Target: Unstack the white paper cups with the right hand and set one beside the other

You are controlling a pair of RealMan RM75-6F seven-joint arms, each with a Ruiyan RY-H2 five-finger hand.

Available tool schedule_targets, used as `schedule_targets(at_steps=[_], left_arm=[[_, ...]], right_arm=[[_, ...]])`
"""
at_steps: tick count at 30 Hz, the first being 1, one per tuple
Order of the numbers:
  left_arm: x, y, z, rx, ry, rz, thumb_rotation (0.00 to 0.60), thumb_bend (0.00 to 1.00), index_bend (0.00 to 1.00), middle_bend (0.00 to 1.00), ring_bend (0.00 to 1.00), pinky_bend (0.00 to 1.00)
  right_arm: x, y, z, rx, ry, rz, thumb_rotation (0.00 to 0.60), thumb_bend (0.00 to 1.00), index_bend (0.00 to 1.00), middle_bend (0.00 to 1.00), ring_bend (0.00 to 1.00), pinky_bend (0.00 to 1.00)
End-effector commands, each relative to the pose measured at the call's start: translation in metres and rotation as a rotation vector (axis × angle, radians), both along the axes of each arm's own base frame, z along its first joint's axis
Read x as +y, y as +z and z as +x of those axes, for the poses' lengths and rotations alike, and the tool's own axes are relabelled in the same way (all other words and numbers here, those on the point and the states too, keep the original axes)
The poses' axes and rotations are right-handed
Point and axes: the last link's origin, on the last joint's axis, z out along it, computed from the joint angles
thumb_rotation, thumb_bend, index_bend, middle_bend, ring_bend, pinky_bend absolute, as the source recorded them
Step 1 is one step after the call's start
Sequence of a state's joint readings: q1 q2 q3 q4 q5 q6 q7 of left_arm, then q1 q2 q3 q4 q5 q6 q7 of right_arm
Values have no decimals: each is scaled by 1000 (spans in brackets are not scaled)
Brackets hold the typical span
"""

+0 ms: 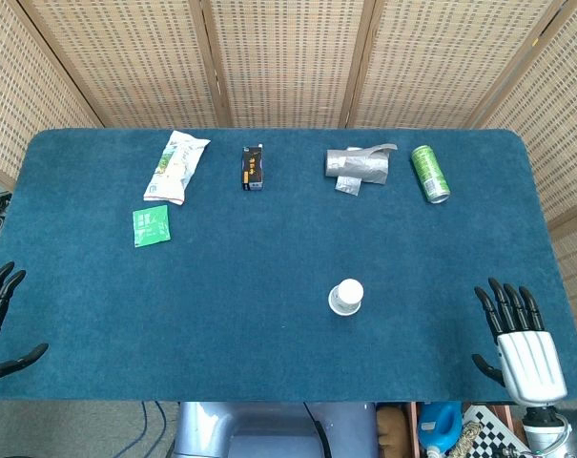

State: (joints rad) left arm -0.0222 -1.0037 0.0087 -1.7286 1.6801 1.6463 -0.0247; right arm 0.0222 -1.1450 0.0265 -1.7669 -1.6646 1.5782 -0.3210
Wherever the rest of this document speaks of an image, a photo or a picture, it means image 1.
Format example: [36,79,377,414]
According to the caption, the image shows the woven rattan folding screen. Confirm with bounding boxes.
[0,0,577,354]

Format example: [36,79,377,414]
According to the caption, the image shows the silver foil package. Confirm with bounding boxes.
[323,142,398,197]

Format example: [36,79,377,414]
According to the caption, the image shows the black floor cable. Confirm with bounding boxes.
[153,401,175,454]

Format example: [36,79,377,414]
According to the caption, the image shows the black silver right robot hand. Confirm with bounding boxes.
[471,278,568,406]

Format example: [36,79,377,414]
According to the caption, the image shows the black orange small carton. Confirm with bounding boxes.
[241,144,265,192]

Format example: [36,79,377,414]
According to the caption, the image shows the green sachet packet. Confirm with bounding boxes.
[133,203,172,249]

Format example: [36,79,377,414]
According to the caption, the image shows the black torso cable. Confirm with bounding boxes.
[302,403,330,458]

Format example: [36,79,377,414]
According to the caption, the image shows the white snack bag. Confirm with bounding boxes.
[142,130,212,206]

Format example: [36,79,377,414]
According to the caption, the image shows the grey-blue robot torso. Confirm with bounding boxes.
[173,401,380,458]

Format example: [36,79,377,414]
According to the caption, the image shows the green drink can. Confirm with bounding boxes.
[410,144,452,205]

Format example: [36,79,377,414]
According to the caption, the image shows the blue carpet table mat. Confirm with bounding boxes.
[0,127,577,403]

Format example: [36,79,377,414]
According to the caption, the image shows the brown plush item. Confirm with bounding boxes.
[376,405,411,458]

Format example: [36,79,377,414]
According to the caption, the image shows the beige braided rope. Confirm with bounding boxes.
[447,422,483,458]

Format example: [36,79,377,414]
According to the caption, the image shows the black white checkerboard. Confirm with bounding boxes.
[462,405,532,458]

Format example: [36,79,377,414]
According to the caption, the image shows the blue floor cable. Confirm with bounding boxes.
[138,401,152,452]

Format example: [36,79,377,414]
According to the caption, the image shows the blue plastic jug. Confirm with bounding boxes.
[419,401,464,452]

